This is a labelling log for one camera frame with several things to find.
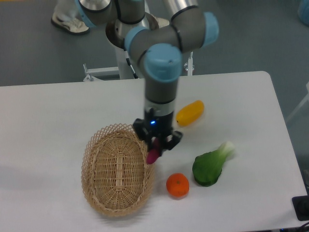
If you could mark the orange tangerine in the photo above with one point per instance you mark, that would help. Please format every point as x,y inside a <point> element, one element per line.
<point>177,185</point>

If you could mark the yellow mango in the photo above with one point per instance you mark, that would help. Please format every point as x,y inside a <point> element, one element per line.
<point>190,113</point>

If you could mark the green bok choy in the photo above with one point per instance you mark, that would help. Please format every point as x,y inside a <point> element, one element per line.
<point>207,167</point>

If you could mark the oval wicker basket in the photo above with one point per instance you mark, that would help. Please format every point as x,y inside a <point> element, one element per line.
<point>116,180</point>

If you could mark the white table clamp bracket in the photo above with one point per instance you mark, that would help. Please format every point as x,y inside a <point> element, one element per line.
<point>189,66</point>

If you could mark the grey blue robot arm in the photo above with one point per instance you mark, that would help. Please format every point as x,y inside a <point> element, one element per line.
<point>157,53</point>

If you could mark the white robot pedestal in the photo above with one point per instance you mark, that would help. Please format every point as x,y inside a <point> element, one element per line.
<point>120,65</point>

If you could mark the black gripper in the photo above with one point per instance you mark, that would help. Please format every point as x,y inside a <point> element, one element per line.
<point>157,126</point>

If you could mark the black device at table edge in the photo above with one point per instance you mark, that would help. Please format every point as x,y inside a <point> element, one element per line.
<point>301,207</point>

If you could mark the white sneaker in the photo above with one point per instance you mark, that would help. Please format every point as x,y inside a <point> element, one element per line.
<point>73,26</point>

